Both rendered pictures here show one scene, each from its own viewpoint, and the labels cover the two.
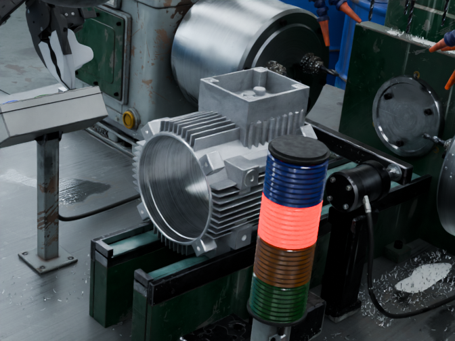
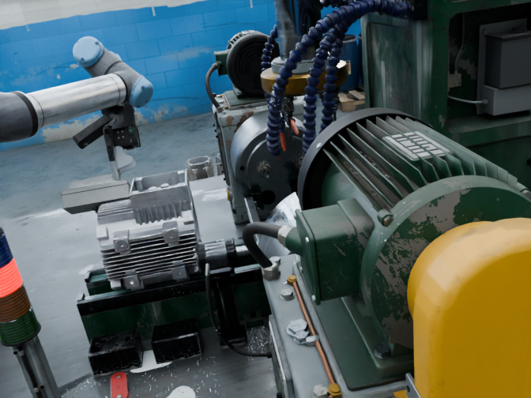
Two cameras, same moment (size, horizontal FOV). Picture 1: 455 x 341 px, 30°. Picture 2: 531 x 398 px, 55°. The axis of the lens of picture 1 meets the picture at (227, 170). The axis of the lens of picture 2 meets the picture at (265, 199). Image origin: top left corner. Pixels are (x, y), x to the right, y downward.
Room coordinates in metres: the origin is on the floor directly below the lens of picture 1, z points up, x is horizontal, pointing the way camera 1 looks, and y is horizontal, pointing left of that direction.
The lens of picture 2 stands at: (0.47, -0.85, 1.52)
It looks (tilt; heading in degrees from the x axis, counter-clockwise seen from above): 23 degrees down; 39
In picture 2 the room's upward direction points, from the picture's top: 8 degrees counter-clockwise
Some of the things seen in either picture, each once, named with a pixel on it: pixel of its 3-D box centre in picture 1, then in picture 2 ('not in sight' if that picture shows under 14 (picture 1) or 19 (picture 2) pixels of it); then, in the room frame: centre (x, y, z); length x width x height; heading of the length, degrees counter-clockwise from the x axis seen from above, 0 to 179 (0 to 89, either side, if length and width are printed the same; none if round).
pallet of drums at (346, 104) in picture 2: not in sight; (380, 65); (6.16, 1.79, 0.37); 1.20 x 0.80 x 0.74; 135
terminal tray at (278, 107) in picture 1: (252, 107); (162, 197); (1.13, -0.03, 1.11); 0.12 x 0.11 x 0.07; 135
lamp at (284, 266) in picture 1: (284, 254); (7, 299); (0.75, -0.07, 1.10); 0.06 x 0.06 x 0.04
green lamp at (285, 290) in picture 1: (279, 291); (16, 322); (0.75, -0.07, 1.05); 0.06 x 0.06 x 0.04
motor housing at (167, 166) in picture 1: (226, 172); (153, 238); (1.11, 0.00, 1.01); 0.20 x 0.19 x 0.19; 135
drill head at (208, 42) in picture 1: (233, 54); (273, 154); (1.60, 0.01, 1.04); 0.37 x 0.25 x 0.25; 45
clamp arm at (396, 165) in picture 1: (343, 146); (255, 224); (1.25, -0.18, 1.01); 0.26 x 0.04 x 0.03; 45
